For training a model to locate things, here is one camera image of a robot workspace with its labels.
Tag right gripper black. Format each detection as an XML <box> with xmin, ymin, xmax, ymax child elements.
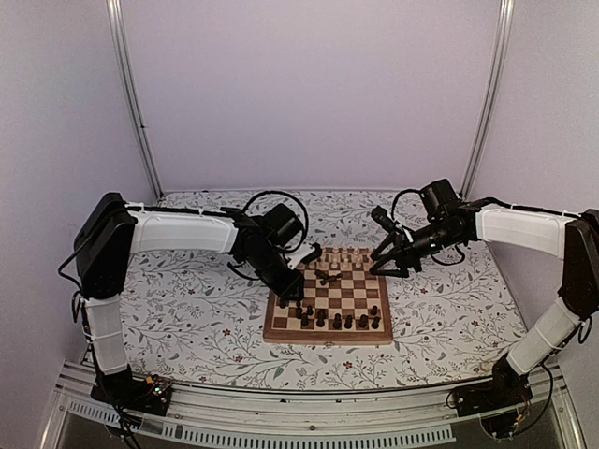
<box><xmin>371</xmin><ymin>220</ymin><xmax>462</xmax><ymax>278</ymax></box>

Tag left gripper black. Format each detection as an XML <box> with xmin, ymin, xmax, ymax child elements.
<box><xmin>244</xmin><ymin>247</ymin><xmax>306</xmax><ymax>302</ymax></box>

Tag wooden chess board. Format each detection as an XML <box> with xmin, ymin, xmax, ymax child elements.
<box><xmin>263</xmin><ymin>260</ymin><xmax>393</xmax><ymax>345</ymax></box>

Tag dark piece placed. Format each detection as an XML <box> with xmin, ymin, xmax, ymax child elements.
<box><xmin>315</xmin><ymin>309</ymin><xmax>328</xmax><ymax>327</ymax></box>

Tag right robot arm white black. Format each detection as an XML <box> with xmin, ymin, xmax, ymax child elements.
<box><xmin>371</xmin><ymin>179</ymin><xmax>598</xmax><ymax>408</ymax></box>

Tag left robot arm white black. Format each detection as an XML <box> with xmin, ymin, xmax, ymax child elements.
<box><xmin>58</xmin><ymin>192</ymin><xmax>321</xmax><ymax>406</ymax></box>

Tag row of white pieces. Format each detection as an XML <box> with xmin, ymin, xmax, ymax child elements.
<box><xmin>315</xmin><ymin>247</ymin><xmax>373</xmax><ymax>271</ymax></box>

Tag pile of dark pieces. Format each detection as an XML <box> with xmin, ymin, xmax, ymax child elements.
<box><xmin>314</xmin><ymin>269</ymin><xmax>343</xmax><ymax>285</ymax></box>

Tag floral patterned table mat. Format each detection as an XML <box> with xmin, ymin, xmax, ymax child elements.
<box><xmin>91</xmin><ymin>189</ymin><xmax>534</xmax><ymax>393</ymax></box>

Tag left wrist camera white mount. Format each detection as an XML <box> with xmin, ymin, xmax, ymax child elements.
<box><xmin>285</xmin><ymin>243</ymin><xmax>322</xmax><ymax>269</ymax></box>

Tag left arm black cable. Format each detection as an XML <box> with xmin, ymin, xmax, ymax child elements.
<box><xmin>227</xmin><ymin>189</ymin><xmax>310</xmax><ymax>282</ymax></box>

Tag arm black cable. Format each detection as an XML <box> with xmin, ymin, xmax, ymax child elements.
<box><xmin>227</xmin><ymin>189</ymin><xmax>310</xmax><ymax>282</ymax></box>
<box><xmin>390</xmin><ymin>188</ymin><xmax>469</xmax><ymax>266</ymax></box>

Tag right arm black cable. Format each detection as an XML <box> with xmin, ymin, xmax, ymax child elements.
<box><xmin>390</xmin><ymin>188</ymin><xmax>469</xmax><ymax>266</ymax></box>

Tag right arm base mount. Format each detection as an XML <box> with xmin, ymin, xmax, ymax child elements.
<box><xmin>447</xmin><ymin>356</ymin><xmax>533</xmax><ymax>439</ymax></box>

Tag front aluminium rail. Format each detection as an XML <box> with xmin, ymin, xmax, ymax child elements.
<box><xmin>40</xmin><ymin>362</ymin><xmax>587</xmax><ymax>448</ymax></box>

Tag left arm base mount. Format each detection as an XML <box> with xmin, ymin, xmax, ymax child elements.
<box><xmin>91</xmin><ymin>368</ymin><xmax>172</xmax><ymax>416</ymax></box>

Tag left aluminium frame post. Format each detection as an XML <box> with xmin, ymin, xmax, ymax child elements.
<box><xmin>106</xmin><ymin>0</ymin><xmax>164</xmax><ymax>199</ymax></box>

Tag aluminium frame post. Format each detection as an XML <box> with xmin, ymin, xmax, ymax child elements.
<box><xmin>460</xmin><ymin>0</ymin><xmax>515</xmax><ymax>198</ymax></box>
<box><xmin>106</xmin><ymin>0</ymin><xmax>164</xmax><ymax>199</ymax></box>

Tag right aluminium frame post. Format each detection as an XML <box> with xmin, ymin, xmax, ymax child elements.
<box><xmin>460</xmin><ymin>0</ymin><xmax>515</xmax><ymax>198</ymax></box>

